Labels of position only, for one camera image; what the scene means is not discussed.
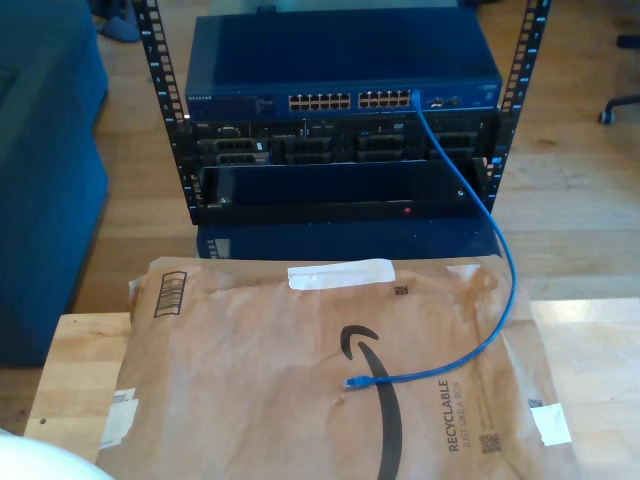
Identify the blue network cable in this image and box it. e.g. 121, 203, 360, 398
342, 88, 519, 392

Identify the blue sofa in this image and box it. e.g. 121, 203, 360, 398
0, 0, 111, 369

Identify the black server rack frame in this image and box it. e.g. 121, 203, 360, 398
132, 0, 554, 226

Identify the long white tape strip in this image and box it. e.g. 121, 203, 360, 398
287, 258, 397, 292

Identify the black rack shelf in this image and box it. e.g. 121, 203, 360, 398
192, 157, 494, 226

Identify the brown paper mailer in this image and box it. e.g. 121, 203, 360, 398
92, 254, 584, 480

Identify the black rack server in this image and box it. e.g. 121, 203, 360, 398
192, 115, 501, 166

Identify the white shipping label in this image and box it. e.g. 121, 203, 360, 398
99, 387, 140, 451

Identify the blue network switch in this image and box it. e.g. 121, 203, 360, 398
183, 13, 504, 120

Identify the blue slipper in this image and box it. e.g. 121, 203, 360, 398
97, 15, 142, 44

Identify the short white tape strip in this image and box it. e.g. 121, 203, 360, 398
530, 402, 573, 447

